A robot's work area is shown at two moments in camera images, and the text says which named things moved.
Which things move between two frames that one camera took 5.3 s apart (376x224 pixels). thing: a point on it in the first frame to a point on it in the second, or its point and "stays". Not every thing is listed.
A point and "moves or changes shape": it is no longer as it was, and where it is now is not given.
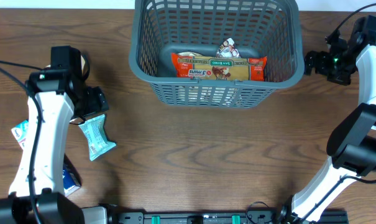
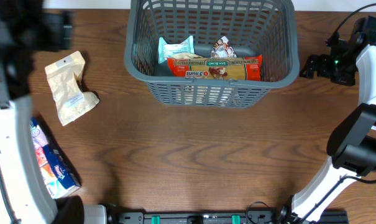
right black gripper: [343, 78] stays
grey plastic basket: [271, 28] stays
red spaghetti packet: [219, 68] stays
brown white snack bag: [228, 49] moves or changes shape
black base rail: [275, 216] stays
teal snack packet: [98, 144] to [166, 50]
